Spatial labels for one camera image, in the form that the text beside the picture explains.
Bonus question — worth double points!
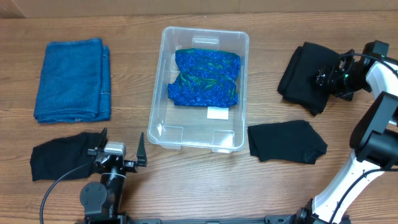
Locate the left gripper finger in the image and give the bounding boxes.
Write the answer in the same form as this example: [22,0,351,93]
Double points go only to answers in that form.
[136,133,147,167]
[95,128,108,151]

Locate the large black garment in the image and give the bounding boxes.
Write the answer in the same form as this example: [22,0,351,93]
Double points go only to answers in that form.
[277,42,340,116]

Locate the clear plastic storage bin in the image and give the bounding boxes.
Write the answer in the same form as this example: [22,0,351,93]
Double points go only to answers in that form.
[147,27,249,153]

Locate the small black cloth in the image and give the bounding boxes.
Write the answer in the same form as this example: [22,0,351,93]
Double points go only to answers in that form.
[248,120,328,164]

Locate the blue green sequin cloth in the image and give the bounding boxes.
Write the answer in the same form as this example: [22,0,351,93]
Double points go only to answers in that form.
[168,48,241,108]

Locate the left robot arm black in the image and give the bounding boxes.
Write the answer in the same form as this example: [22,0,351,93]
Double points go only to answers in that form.
[80,129,147,223]

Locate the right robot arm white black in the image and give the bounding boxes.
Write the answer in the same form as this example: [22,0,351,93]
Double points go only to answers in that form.
[284,40,397,223]

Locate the black cloth at left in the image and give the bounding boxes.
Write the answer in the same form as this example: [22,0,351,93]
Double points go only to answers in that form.
[30,132,101,182]

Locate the folded blue denim jeans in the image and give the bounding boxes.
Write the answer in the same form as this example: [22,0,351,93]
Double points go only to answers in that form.
[34,38,111,123]

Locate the white label in bin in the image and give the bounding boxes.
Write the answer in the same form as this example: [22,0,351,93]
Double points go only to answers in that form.
[207,106,229,120]

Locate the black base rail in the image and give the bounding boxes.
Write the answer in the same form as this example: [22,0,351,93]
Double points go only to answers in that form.
[124,214,352,224]

